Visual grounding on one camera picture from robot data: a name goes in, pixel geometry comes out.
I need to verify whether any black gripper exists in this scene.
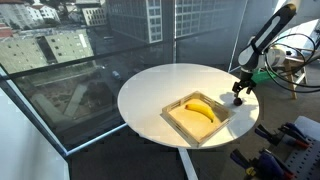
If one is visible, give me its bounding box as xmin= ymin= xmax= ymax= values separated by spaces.
xmin=232 ymin=77 xmax=256 ymax=101

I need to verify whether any light wooden crate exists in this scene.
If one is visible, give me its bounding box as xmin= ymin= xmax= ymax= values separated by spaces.
xmin=161 ymin=90 xmax=235 ymax=148

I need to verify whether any yellow banana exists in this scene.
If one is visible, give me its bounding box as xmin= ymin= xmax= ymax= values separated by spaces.
xmin=184 ymin=103 xmax=216 ymax=123

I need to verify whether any blue spring clamp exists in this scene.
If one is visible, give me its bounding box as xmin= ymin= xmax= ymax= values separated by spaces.
xmin=229 ymin=148 xmax=265 ymax=180
xmin=254 ymin=123 xmax=284 ymax=146
xmin=279 ymin=122 xmax=310 ymax=150
xmin=258 ymin=148 xmax=297 ymax=180

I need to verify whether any wooden stool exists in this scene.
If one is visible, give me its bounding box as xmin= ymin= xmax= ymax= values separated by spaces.
xmin=282 ymin=54 xmax=309 ymax=100

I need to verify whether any white table leg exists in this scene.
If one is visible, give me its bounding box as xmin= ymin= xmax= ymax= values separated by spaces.
xmin=177 ymin=147 xmax=200 ymax=180

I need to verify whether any perforated mounting board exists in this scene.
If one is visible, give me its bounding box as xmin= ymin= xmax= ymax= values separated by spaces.
xmin=284 ymin=115 xmax=320 ymax=180

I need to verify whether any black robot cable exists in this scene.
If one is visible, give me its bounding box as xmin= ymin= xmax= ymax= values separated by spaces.
xmin=264 ymin=32 xmax=320 ymax=94

